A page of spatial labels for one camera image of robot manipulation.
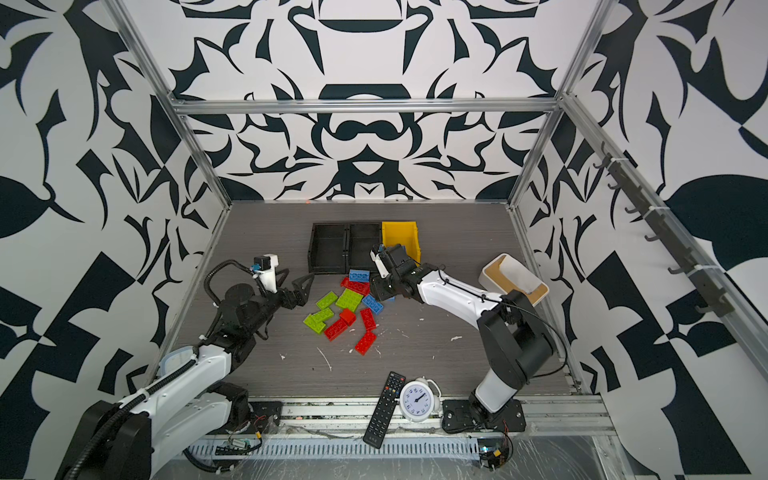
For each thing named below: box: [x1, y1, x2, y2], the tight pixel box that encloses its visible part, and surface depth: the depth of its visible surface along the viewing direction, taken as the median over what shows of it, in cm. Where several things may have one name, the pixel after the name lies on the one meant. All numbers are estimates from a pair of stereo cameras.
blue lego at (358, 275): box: [349, 269, 370, 282], surface depth 98 cm
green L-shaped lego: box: [303, 307, 334, 334], surface depth 90 cm
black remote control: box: [363, 371, 406, 449], surface depth 76 cm
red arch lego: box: [340, 277, 371, 297], surface depth 98 cm
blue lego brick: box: [362, 294, 384, 315], surface depth 95 cm
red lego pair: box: [324, 308, 357, 342], surface depth 90 cm
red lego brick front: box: [354, 330, 377, 356], surface depth 87 cm
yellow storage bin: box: [382, 221, 421, 266], surface depth 107 cm
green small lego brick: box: [316, 290, 338, 310], surface depth 96 cm
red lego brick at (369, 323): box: [360, 308, 376, 339], surface depth 91 cm
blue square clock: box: [159, 346, 194, 376], surface depth 82 cm
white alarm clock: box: [399, 376, 442, 423], surface depth 76 cm
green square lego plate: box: [335, 288, 364, 313], surface depth 95 cm
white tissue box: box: [479, 253, 550, 306], surface depth 96 cm
